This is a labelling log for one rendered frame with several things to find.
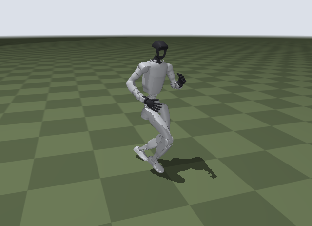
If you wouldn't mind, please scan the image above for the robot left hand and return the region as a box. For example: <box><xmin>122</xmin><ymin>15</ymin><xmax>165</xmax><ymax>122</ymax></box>
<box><xmin>177</xmin><ymin>73</ymin><xmax>186</xmax><ymax>88</ymax></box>

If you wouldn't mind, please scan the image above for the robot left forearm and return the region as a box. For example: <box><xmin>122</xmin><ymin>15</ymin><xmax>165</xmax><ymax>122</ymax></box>
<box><xmin>174</xmin><ymin>82</ymin><xmax>183</xmax><ymax>90</ymax></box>

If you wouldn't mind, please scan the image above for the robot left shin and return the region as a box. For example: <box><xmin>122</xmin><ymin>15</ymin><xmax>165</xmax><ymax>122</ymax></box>
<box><xmin>139</xmin><ymin>138</ymin><xmax>158</xmax><ymax>152</ymax></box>

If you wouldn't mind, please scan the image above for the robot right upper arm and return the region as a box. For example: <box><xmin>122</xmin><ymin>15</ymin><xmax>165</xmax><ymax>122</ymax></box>
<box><xmin>127</xmin><ymin>62</ymin><xmax>151</xmax><ymax>86</ymax></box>

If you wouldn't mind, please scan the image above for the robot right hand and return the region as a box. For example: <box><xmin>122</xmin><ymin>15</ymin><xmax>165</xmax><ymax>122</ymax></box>
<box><xmin>143</xmin><ymin>96</ymin><xmax>162</xmax><ymax>112</ymax></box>

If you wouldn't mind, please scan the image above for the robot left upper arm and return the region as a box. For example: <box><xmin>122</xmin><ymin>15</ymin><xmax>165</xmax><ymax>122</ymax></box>
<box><xmin>167</xmin><ymin>63</ymin><xmax>177</xmax><ymax>89</ymax></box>

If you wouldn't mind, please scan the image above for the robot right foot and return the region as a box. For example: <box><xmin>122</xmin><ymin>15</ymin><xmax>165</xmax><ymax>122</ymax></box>
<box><xmin>147</xmin><ymin>156</ymin><xmax>164</xmax><ymax>173</ymax></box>

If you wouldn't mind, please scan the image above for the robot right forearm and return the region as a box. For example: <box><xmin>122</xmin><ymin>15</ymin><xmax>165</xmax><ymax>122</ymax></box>
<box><xmin>126</xmin><ymin>81</ymin><xmax>145</xmax><ymax>102</ymax></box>

